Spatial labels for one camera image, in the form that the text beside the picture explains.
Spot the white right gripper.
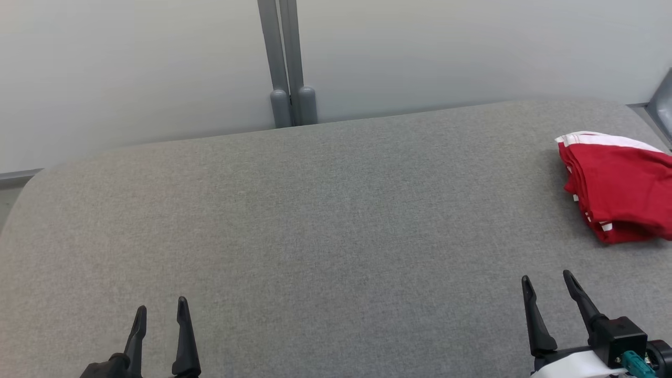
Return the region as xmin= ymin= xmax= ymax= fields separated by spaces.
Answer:
xmin=521 ymin=270 xmax=628 ymax=378

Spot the grey metal frame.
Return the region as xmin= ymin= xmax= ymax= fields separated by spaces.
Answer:
xmin=627 ymin=67 xmax=672 ymax=153

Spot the right black cable teal plug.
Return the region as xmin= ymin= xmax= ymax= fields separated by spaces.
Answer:
xmin=621 ymin=352 xmax=659 ymax=378

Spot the red shorts white trim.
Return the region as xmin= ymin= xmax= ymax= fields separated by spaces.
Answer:
xmin=559 ymin=146 xmax=672 ymax=245

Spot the grey double metal post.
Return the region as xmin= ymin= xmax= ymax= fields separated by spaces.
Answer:
xmin=257 ymin=0 xmax=319 ymax=129

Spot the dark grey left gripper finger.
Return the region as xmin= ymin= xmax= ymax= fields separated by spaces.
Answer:
xmin=172 ymin=297 xmax=202 ymax=377
xmin=123 ymin=306 xmax=148 ymax=378

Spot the grey fabric sofa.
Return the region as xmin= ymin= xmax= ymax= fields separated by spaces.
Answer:
xmin=0 ymin=99 xmax=672 ymax=378

